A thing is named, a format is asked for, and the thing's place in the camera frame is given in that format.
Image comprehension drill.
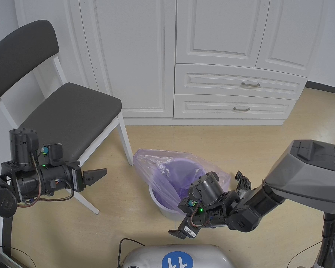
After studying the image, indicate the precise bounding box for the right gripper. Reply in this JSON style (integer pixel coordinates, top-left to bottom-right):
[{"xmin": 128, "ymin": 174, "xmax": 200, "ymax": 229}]
[{"xmin": 168, "ymin": 215, "xmax": 228, "ymax": 239}]

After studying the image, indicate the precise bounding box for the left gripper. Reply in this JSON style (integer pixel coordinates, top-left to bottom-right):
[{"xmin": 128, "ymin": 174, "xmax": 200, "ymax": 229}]
[{"xmin": 40, "ymin": 164, "xmax": 107, "ymax": 197}]

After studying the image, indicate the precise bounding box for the purple plastic bag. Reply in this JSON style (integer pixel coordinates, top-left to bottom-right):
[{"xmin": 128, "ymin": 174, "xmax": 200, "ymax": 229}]
[{"xmin": 133, "ymin": 149, "xmax": 231, "ymax": 214}]

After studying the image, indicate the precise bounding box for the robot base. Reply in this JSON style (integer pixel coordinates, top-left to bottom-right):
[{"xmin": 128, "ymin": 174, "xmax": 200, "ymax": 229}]
[{"xmin": 123, "ymin": 244, "xmax": 238, "ymax": 268}]

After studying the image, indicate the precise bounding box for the pale grey trash bin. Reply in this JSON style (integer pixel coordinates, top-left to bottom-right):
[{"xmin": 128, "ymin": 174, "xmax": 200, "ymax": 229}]
[{"xmin": 149, "ymin": 185, "xmax": 185, "ymax": 221}]

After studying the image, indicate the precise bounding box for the crumpled black plastic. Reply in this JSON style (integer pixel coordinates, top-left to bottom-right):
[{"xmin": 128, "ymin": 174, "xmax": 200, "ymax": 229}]
[{"xmin": 234, "ymin": 171, "xmax": 253, "ymax": 192}]

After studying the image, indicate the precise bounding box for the white wardrobe with drawers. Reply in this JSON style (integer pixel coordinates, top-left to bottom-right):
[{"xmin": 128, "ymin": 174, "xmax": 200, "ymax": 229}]
[{"xmin": 14, "ymin": 0, "xmax": 326, "ymax": 127}]

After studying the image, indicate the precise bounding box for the white chair dark grey seat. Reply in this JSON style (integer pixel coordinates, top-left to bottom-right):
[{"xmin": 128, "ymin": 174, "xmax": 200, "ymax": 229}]
[{"xmin": 0, "ymin": 20, "xmax": 135, "ymax": 216}]

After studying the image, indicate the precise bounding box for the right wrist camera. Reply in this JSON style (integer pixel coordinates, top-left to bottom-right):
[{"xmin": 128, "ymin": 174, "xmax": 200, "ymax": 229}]
[{"xmin": 178, "ymin": 197, "xmax": 202, "ymax": 215}]

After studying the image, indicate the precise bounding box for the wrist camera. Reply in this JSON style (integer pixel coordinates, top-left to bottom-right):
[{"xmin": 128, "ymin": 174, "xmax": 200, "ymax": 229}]
[
  {"xmin": 40, "ymin": 143, "xmax": 64, "ymax": 167},
  {"xmin": 178, "ymin": 197, "xmax": 202, "ymax": 215}
]

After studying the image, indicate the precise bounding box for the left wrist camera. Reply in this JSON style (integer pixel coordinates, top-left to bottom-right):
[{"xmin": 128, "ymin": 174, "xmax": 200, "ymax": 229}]
[{"xmin": 40, "ymin": 143, "xmax": 64, "ymax": 167}]

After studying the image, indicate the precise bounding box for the black cable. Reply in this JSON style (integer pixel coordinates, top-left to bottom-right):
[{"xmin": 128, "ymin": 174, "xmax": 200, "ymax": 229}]
[{"xmin": 117, "ymin": 238, "xmax": 146, "ymax": 266}]

